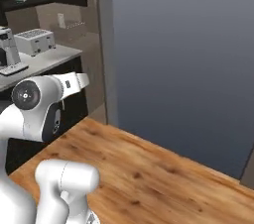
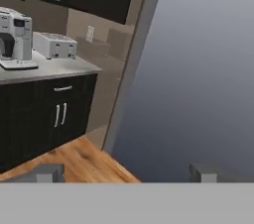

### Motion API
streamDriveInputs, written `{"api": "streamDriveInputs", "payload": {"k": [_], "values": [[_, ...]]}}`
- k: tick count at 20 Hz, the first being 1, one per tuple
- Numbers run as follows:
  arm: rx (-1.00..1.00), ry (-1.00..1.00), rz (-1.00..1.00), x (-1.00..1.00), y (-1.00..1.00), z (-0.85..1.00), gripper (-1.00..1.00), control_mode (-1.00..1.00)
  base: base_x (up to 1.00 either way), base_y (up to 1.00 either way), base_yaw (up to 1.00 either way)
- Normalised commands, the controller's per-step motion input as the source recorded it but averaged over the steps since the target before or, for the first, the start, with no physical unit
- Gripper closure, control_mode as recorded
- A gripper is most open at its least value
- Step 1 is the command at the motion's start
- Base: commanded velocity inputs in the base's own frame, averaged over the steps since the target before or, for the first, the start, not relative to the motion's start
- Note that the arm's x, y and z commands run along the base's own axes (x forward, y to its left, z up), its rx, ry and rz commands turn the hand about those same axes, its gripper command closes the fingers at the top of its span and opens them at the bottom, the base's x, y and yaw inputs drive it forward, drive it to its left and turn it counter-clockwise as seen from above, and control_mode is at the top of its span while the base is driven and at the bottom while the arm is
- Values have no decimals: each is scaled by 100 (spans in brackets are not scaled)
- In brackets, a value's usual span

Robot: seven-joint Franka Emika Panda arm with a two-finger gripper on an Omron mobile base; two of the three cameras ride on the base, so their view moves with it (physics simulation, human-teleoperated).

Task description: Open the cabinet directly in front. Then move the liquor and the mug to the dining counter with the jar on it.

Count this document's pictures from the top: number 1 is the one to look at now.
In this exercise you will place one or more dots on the grey-blue cabinet door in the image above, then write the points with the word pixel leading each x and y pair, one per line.
pixel 185 69

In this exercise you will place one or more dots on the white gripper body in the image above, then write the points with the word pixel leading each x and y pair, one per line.
pixel 83 80

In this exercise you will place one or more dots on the white wall outlet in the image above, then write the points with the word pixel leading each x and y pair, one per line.
pixel 61 21

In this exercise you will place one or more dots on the silver toaster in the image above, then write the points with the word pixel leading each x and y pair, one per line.
pixel 34 41

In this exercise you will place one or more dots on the silver coffee machine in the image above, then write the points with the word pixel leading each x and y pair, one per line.
pixel 8 51

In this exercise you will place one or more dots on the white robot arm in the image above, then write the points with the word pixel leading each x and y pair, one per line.
pixel 29 119

